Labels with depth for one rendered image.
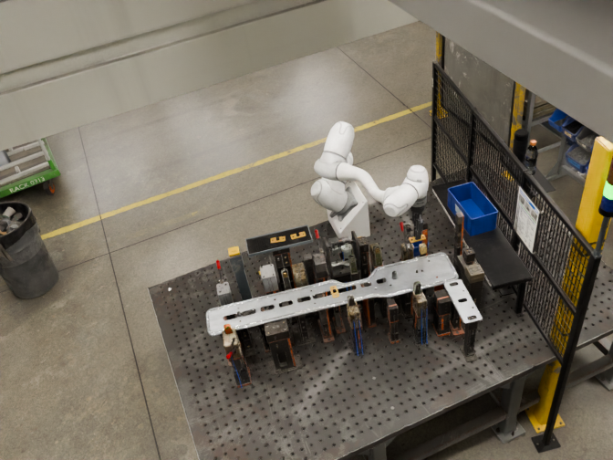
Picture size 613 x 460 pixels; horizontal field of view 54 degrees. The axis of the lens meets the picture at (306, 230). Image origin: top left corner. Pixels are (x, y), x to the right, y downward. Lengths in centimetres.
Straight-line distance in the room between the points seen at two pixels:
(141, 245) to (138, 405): 164
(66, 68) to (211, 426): 302
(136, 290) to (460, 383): 284
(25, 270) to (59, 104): 494
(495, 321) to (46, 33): 335
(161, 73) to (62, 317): 489
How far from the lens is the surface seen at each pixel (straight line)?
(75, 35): 33
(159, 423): 427
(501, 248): 349
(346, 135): 328
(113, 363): 470
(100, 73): 34
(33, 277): 534
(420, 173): 288
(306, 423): 320
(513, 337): 351
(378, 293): 327
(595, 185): 271
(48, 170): 645
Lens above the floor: 344
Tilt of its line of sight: 42 degrees down
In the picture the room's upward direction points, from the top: 10 degrees counter-clockwise
